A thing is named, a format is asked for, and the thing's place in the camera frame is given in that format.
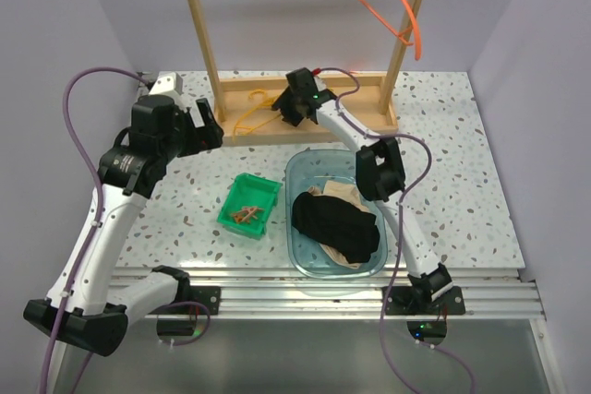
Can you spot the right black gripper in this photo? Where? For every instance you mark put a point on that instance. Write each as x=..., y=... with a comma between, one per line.
x=283, y=103

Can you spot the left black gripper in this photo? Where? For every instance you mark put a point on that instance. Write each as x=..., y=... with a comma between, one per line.
x=204, y=137

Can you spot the yellow plastic hanger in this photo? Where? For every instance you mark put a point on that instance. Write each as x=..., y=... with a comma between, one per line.
x=257, y=116

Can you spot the beige underwear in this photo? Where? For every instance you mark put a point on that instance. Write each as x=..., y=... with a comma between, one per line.
x=349, y=194

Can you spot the black underwear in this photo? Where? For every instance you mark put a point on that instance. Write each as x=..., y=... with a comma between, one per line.
x=334, y=222

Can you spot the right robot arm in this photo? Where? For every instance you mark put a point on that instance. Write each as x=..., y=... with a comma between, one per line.
x=380, y=178

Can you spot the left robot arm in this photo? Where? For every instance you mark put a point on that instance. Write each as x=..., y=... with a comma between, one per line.
x=79, y=309

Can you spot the wooden hanger rack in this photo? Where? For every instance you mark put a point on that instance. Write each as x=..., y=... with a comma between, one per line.
x=372, y=105

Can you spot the clear blue plastic container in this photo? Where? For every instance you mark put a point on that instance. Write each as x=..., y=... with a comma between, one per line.
x=316, y=167

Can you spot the green plastic bin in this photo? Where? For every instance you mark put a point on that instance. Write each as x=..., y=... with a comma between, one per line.
x=249, y=204

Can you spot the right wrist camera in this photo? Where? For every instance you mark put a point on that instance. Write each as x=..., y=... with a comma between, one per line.
x=319, y=82

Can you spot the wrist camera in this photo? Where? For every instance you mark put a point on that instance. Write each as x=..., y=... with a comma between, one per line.
x=168, y=84
x=319, y=82

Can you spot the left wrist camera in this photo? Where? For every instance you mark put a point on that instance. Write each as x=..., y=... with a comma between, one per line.
x=168, y=84

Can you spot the aluminium rail frame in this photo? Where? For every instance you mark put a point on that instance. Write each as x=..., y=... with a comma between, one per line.
x=459, y=207

